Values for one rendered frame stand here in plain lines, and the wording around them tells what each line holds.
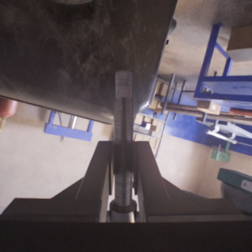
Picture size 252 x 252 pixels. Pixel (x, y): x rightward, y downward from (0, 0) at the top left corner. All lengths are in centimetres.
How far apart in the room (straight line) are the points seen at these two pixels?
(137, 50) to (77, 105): 15
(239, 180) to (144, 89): 70
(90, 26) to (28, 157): 358
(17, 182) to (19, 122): 112
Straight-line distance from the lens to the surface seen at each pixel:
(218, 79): 212
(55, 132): 324
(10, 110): 72
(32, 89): 29
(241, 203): 98
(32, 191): 411
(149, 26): 40
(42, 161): 390
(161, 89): 461
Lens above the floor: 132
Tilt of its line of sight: 1 degrees up
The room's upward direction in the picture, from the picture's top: 164 degrees counter-clockwise
